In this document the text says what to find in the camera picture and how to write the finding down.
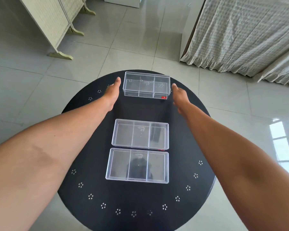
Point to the person's right hand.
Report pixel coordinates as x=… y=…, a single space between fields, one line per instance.
x=181 y=99

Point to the person's left hand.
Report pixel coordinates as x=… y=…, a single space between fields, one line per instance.
x=110 y=96

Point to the person's left fingers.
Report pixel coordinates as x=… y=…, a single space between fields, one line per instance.
x=117 y=81

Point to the person's right fingers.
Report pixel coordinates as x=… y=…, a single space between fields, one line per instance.
x=174 y=88

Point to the person's right forearm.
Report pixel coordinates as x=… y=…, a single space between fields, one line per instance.
x=231 y=156

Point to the person's left forearm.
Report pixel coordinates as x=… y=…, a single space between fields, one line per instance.
x=45 y=153

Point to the clear lidded compartment box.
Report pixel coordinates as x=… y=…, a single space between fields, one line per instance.
x=146 y=85

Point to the clear compartment tray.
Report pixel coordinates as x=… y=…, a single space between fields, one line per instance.
x=137 y=165
x=141 y=135

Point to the white cabinet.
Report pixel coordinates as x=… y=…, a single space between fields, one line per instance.
x=122 y=1

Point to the white folding screen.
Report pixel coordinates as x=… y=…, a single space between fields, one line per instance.
x=51 y=19

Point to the checked bed cover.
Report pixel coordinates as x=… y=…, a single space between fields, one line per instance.
x=250 y=33

